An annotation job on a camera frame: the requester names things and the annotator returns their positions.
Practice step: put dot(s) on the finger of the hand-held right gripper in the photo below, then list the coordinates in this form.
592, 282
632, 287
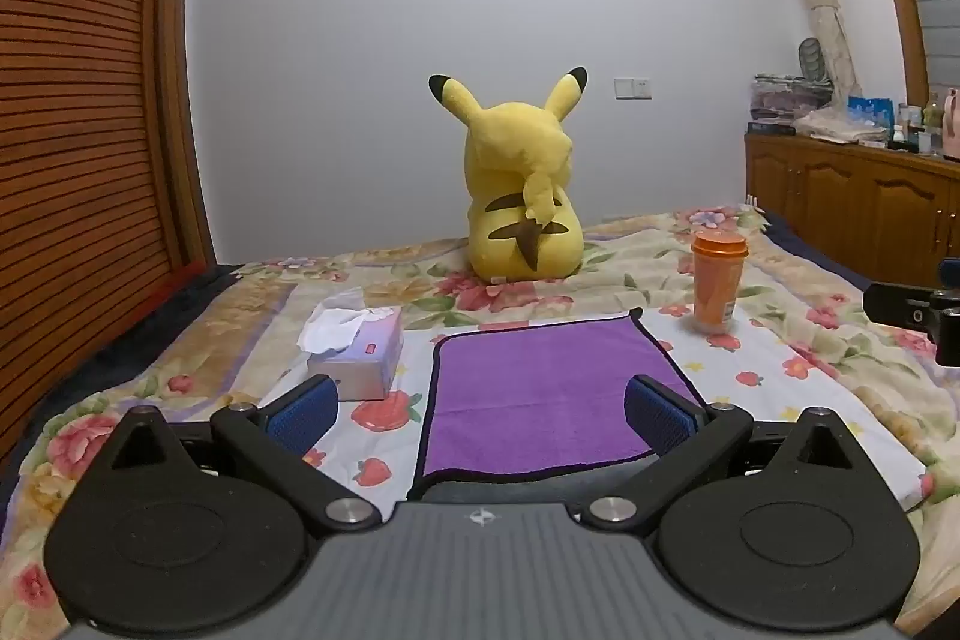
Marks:
896, 304

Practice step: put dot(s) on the grey fan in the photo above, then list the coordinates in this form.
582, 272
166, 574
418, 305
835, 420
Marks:
812, 59

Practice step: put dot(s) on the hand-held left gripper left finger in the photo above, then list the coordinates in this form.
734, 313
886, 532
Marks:
304, 413

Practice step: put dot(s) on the small bottle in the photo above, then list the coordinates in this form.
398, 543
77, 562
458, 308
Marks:
933, 115

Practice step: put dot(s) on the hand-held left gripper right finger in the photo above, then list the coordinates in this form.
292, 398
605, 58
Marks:
658, 413

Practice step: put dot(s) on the orange cup with lid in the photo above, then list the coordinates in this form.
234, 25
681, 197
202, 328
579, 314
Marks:
716, 287

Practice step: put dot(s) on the yellow plush toy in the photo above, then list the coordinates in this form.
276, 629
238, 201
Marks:
517, 175

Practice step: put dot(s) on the purple towel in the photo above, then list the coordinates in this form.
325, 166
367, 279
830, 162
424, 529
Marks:
540, 385

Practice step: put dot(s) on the wooden cabinet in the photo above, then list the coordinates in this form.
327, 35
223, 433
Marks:
847, 197

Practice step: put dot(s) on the white crumpled bag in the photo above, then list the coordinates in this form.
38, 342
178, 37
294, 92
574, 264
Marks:
840, 124

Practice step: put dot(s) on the pink container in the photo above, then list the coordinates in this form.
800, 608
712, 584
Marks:
953, 123

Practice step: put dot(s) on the tissue box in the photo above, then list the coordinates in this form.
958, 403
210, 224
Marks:
367, 359

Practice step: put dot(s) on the floral blanket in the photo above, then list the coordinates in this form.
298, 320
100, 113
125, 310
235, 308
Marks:
787, 340

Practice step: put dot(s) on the stack of folded cloths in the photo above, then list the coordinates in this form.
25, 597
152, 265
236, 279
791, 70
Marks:
784, 100

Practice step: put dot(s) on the wooden louvered wardrobe door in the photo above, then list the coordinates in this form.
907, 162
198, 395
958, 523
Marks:
75, 123

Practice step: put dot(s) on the white wall switch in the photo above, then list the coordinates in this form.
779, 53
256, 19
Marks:
632, 87

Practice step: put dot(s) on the blue packet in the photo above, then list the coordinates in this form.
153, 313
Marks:
870, 111

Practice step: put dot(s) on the dark blue bed sheet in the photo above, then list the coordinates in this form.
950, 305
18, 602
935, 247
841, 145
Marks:
817, 254

